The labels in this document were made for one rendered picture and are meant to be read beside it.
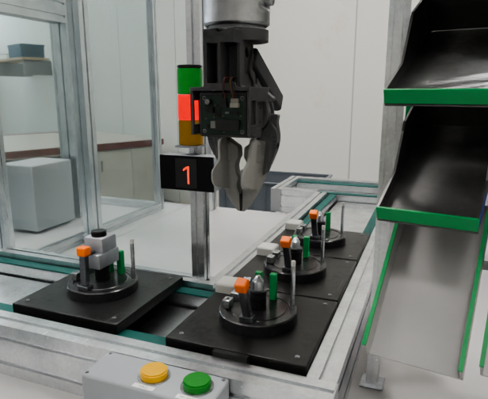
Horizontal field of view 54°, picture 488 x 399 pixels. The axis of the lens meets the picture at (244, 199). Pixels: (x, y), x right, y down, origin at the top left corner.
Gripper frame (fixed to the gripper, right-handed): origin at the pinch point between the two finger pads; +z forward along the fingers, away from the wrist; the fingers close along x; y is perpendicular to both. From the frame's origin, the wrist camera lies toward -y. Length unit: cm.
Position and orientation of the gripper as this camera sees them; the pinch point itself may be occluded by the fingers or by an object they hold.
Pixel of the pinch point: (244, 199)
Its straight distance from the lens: 60.4
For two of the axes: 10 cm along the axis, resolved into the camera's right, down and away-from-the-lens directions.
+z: 0.0, 9.8, 2.2
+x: 9.3, 0.8, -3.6
